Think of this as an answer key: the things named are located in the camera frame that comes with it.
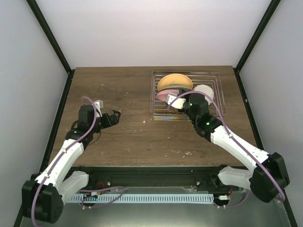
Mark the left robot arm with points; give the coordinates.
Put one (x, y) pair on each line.
(43, 198)

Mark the right black frame post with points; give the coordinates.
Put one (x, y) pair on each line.
(257, 33)

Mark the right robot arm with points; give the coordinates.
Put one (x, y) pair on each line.
(265, 174)

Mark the yellow plate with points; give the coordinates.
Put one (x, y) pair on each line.
(174, 79)

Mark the pink plate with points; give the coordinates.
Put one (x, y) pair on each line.
(162, 95)

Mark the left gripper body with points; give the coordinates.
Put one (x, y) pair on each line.
(107, 123)

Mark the light blue slotted cable duct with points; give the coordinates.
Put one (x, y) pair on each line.
(146, 198)

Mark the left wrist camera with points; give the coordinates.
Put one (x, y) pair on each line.
(99, 106)

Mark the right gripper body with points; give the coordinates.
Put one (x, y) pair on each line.
(188, 113)

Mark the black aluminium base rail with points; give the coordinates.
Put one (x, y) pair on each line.
(203, 177)

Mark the left black frame post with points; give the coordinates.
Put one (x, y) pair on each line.
(49, 34)

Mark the black frame post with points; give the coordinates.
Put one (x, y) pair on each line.
(49, 34)
(257, 33)

